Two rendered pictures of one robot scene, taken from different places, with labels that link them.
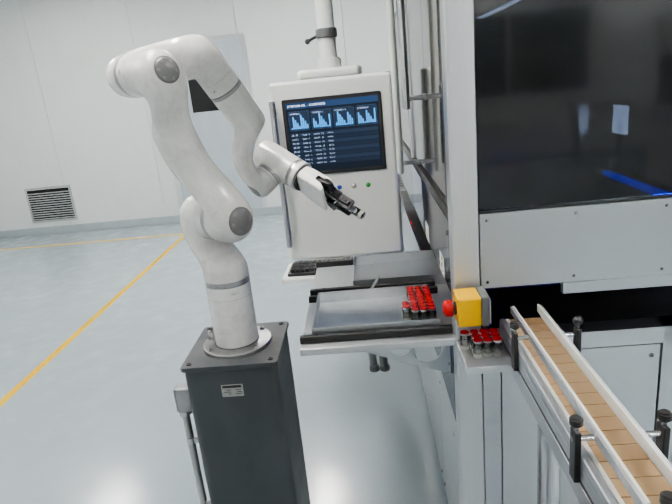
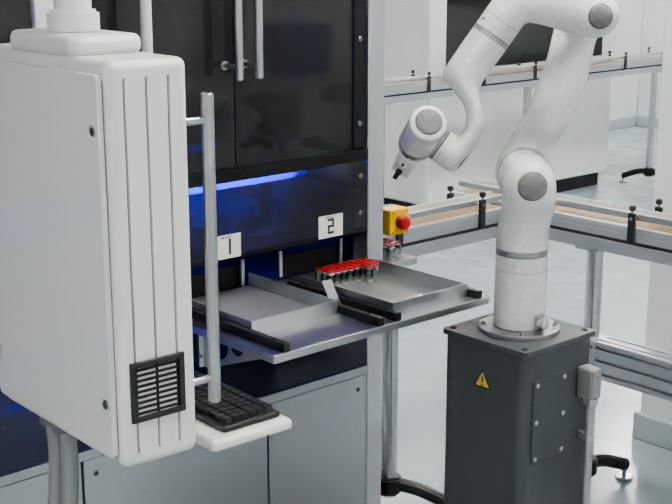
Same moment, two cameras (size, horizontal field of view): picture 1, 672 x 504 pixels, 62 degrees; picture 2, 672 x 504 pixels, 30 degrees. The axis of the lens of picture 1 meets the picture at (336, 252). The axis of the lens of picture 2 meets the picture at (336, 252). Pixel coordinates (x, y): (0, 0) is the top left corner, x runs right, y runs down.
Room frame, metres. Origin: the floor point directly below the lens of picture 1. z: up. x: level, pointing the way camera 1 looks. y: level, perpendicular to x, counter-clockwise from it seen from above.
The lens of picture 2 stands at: (3.75, 1.96, 1.75)
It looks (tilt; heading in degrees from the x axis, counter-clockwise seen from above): 14 degrees down; 224
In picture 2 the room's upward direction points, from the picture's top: straight up
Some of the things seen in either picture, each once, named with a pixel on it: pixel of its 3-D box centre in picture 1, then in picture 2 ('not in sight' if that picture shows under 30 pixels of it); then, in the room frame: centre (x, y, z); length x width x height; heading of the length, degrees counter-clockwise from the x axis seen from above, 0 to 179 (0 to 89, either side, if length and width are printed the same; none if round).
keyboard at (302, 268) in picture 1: (338, 265); (196, 392); (2.16, 0.00, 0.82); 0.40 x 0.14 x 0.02; 84
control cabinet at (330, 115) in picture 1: (338, 164); (85, 235); (2.39, -0.05, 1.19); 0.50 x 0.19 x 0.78; 84
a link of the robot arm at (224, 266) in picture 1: (213, 237); (525, 205); (1.46, 0.32, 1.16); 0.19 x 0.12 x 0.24; 44
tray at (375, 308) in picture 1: (374, 310); (382, 286); (1.48, -0.09, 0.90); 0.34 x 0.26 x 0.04; 86
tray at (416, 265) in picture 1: (402, 268); (250, 302); (1.81, -0.22, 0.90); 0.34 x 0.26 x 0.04; 86
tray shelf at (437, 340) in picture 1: (385, 295); (322, 305); (1.65, -0.14, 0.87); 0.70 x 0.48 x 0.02; 176
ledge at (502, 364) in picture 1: (490, 355); (384, 259); (1.20, -0.34, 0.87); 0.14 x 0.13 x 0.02; 86
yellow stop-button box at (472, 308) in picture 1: (470, 306); (391, 219); (1.21, -0.30, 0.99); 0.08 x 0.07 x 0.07; 86
